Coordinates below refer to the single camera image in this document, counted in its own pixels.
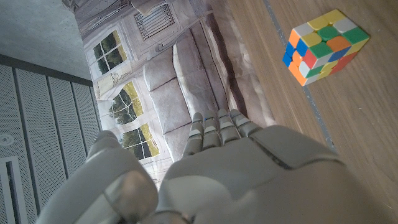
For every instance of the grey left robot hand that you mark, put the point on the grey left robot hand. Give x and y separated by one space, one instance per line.
248 180

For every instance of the grey tape outline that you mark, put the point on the grey tape outline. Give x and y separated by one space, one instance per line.
316 109

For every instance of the printed sofa room backdrop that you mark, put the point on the printed sofa room backdrop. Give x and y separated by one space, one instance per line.
174 77

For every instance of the multicoloured puzzle cube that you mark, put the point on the multicoloured puzzle cube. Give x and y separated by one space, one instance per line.
323 46

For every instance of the round white ceiling sensor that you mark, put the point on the round white ceiling sensor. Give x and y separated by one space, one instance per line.
6 140

